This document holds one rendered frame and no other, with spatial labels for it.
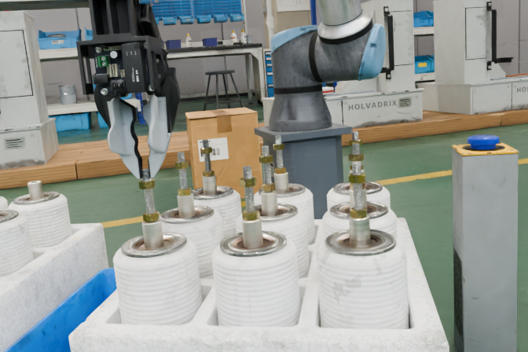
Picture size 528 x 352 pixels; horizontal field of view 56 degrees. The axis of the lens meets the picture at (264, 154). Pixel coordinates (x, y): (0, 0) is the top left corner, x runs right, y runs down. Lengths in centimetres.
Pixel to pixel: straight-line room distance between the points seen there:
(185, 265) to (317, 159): 62
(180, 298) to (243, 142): 119
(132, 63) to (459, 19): 291
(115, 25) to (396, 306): 40
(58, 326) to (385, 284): 50
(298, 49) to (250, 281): 69
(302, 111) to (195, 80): 787
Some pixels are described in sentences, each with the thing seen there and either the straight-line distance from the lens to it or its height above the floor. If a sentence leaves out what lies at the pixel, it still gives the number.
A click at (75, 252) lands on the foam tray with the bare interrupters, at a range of 91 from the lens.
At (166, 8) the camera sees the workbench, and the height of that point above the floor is 130.
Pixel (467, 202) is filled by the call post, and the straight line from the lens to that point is 72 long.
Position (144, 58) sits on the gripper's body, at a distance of 52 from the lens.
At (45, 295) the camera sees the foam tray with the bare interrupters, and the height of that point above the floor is 13.
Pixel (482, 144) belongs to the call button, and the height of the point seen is 32.
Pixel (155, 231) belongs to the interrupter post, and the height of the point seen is 27.
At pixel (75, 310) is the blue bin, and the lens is 86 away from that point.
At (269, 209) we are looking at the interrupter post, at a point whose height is 26.
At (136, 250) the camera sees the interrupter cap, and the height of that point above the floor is 25.
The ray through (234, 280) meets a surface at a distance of 53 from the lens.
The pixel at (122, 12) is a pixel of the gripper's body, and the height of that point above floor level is 51.
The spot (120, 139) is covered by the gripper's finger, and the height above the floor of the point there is 38.
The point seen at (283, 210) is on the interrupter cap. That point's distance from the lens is 68.
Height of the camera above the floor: 44
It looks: 10 degrees down
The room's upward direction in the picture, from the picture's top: 4 degrees counter-clockwise
